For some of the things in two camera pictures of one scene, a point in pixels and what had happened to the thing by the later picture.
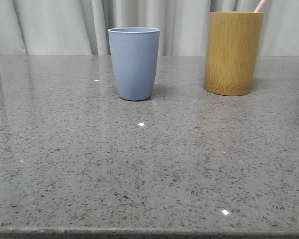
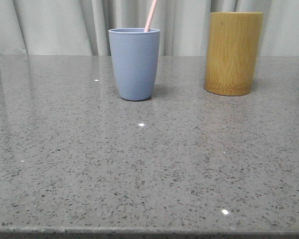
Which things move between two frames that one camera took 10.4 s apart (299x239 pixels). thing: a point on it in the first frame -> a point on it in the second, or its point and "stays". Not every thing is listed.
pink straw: (259, 6) -> (149, 18)
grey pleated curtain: (80, 28) stays
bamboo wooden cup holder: (233, 42) stays
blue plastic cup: (134, 52) stays
